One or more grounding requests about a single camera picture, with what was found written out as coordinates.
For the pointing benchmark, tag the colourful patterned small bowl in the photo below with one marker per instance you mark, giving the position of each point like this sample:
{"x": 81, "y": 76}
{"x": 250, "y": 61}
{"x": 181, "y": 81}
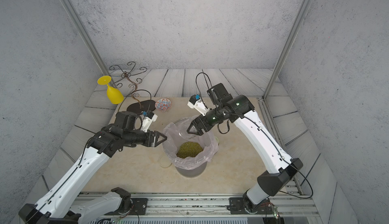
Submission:
{"x": 163, "y": 104}

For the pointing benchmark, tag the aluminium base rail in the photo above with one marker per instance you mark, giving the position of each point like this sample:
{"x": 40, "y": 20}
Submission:
{"x": 288, "y": 207}

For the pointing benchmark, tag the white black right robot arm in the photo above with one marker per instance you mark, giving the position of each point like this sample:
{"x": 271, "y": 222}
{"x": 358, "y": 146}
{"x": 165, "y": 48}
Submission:
{"x": 280, "y": 166}

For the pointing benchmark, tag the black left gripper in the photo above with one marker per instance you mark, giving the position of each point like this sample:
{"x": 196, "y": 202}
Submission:
{"x": 156, "y": 135}

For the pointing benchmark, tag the yellow plastic goblet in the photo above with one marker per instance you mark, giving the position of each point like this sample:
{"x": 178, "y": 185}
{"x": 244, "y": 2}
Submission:
{"x": 114, "y": 95}

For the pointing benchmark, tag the right aluminium frame post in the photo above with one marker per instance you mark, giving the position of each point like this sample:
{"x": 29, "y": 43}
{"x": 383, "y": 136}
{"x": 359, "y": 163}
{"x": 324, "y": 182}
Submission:
{"x": 287, "y": 45}

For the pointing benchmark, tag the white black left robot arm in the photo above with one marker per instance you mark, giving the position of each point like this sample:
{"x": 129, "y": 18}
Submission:
{"x": 56, "y": 207}

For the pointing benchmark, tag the left aluminium frame post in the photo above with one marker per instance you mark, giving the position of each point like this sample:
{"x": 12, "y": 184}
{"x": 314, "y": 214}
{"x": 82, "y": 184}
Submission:
{"x": 72, "y": 13}

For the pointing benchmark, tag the aluminium frame post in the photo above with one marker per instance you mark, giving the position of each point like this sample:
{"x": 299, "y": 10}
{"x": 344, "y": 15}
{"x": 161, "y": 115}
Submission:
{"x": 72, "y": 13}
{"x": 287, "y": 45}

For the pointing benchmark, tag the grey bin with plastic liner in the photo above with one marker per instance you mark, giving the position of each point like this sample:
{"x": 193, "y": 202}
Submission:
{"x": 176, "y": 136}

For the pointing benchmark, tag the dark metal scroll stand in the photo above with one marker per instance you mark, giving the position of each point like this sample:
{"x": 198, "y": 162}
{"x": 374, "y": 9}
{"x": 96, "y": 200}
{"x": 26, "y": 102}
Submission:
{"x": 129, "y": 81}

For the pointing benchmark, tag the pile of green mung beans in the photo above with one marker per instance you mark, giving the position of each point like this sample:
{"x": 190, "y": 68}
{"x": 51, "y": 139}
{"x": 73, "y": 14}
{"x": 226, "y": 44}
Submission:
{"x": 189, "y": 149}

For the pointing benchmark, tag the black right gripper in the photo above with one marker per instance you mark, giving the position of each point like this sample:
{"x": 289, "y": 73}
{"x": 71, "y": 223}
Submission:
{"x": 198, "y": 126}

